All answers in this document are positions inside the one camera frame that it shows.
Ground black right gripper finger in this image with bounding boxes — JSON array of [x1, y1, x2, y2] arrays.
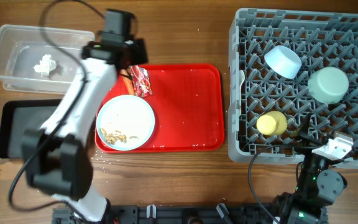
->
[[318, 154, 353, 165], [294, 113, 311, 140]]

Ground orange carrot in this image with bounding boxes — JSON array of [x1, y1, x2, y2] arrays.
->
[[120, 69, 135, 95]]

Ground red snack wrapper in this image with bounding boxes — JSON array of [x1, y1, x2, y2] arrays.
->
[[129, 65, 153, 97]]

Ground yellow cup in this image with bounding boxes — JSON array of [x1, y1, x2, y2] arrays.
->
[[256, 111, 288, 136]]

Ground green bowl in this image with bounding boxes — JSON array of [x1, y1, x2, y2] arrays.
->
[[308, 67, 349, 104]]

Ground light blue plate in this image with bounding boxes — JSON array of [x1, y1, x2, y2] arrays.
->
[[96, 95, 155, 151]]

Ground light blue bowl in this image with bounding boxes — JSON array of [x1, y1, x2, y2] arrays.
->
[[264, 45, 302, 79]]

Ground white tissue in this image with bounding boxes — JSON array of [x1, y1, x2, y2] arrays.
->
[[34, 54, 57, 77]]

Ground white plastic spoon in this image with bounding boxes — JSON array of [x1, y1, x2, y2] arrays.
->
[[237, 70, 246, 114]]

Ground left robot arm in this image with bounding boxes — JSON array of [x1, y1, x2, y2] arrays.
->
[[17, 9, 148, 223]]

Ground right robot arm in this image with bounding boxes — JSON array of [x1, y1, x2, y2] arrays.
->
[[247, 113, 354, 223]]

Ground grey-blue dishwasher rack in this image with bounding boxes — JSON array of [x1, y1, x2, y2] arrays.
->
[[227, 8, 358, 169]]

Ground red plastic tray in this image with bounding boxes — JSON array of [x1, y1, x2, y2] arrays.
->
[[94, 63, 226, 154]]

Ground food scraps on plate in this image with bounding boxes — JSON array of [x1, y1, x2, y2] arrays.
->
[[99, 128, 138, 144]]

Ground clear plastic bin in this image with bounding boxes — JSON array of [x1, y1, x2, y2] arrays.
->
[[0, 25, 78, 94]]

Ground black tray bin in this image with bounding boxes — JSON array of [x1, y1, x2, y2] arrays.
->
[[0, 99, 61, 159]]

